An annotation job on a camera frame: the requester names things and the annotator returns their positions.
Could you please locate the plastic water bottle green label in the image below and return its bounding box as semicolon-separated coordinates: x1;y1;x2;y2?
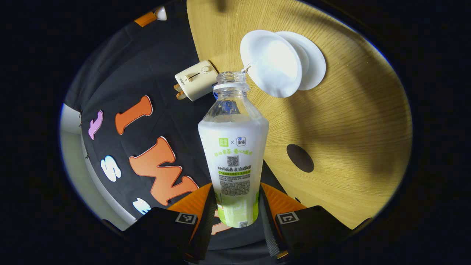
198;71;269;228

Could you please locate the white saucer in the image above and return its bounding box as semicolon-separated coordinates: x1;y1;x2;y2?
276;31;327;91

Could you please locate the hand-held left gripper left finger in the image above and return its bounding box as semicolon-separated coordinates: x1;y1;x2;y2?
123;183;217;264

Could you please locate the white teacup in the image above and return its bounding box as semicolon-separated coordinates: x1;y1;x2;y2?
240;30;303;98

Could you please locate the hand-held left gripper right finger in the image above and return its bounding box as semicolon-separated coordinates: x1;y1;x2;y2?
259;182;354;260

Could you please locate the white toaster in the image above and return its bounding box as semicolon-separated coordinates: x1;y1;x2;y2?
174;60;218;102

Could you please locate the round dark brown coaster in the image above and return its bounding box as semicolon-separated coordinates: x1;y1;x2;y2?
287;144;315;173

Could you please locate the black backdrop cloth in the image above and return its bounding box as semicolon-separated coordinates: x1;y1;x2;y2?
62;6;306;264

